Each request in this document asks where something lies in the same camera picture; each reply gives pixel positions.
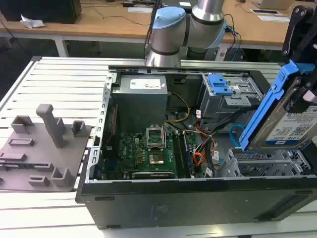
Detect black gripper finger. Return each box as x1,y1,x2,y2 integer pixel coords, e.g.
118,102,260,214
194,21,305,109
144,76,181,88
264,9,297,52
282,4,315,57
284,71,317,114

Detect hard disk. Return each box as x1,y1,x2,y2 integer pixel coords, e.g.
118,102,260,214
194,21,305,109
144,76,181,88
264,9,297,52
239,60,317,152

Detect blue disk data wire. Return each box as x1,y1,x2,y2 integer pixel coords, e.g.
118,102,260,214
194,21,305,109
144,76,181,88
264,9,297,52
229,123,246,147

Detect grey metal disk bay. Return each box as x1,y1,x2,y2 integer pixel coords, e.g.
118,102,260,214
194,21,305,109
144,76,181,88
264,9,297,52
214,147,313,178

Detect black RAM slot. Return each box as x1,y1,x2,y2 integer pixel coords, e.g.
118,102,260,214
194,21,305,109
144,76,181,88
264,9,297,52
172,132,185,178

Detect white paper sheet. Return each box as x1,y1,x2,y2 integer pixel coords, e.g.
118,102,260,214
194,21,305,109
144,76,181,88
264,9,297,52
128,6,153,14
257,14,291,23

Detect blue plastic drive latch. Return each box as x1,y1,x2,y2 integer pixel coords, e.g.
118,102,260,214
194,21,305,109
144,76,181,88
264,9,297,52
208,73,235,96

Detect grey optical drive cage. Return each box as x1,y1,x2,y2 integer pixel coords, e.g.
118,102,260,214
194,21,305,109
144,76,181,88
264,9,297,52
199,73,264,126

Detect black RAM stick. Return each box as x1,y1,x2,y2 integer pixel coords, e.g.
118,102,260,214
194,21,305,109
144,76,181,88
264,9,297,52
183,132,195,178

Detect metal CPU socket cover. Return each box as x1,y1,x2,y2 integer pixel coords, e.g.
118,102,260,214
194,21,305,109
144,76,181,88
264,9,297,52
146,125,165,151

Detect grey power supply unit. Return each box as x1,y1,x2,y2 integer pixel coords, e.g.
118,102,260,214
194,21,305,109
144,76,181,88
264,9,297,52
111,74,169,127

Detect black graphics card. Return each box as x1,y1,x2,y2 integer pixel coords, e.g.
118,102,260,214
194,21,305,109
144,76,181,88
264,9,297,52
131,170,176,179

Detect black open PC case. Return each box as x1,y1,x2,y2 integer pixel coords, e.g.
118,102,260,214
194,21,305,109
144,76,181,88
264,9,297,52
75,64,317,230

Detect green motherboard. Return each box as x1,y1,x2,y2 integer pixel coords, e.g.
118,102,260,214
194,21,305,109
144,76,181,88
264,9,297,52
103,131,199,179

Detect wooden desk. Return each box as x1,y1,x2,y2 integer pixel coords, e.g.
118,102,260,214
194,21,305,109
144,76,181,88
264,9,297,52
0,0,317,58

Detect black box on desk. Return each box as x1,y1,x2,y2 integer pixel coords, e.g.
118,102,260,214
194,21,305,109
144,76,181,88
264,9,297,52
0,0,82,25

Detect crumpled white paper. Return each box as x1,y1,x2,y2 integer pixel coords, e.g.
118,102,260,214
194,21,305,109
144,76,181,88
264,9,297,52
20,14,47,29

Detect grey parts rack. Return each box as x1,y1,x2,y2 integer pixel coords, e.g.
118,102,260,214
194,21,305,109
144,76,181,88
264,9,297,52
0,104,93,193

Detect black wire bundle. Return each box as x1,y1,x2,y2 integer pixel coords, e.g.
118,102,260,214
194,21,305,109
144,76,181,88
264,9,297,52
195,105,260,154

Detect yellow black power wires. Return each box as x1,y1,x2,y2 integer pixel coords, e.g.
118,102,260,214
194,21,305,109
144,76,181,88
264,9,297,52
165,92,191,123

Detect orange power wire bundle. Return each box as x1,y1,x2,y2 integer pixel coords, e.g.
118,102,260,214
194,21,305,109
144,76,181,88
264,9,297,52
194,151,211,171

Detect black arm base cables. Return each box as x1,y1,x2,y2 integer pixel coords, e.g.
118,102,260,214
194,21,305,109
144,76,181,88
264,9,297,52
143,0,163,60

